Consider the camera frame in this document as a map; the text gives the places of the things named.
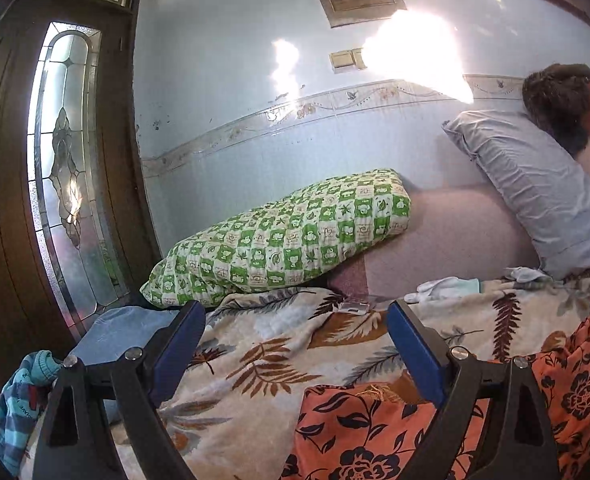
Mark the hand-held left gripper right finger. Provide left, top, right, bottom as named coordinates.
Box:
left=387, top=299, right=561, bottom=480

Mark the blue striped garment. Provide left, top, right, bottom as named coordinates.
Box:
left=0, top=351, right=60, bottom=476

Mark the pink mattress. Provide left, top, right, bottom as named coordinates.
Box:
left=327, top=182, right=546, bottom=303

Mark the white and teal small garment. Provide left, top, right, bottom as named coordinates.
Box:
left=404, top=277, right=483, bottom=304

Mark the beige light switch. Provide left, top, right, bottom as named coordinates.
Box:
left=330, top=47, right=368, bottom=72

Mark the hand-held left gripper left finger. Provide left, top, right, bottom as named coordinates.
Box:
left=30, top=300, right=207, bottom=480

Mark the grey pillow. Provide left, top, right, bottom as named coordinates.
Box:
left=442, top=109, right=590, bottom=281

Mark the green checkered pillow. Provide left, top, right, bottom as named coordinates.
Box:
left=140, top=168, right=412, bottom=309

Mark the orange floral garment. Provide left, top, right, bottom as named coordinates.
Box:
left=280, top=312, right=590, bottom=480

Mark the wooden door with stained glass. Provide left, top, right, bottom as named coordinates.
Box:
left=0, top=0, right=163, bottom=361

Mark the light blue cloth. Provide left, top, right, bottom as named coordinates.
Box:
left=67, top=306, right=191, bottom=421

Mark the leaf print blanket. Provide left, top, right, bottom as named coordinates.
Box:
left=110, top=272, right=590, bottom=480

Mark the brown furry plush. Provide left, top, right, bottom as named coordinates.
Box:
left=522, top=63, right=590, bottom=156

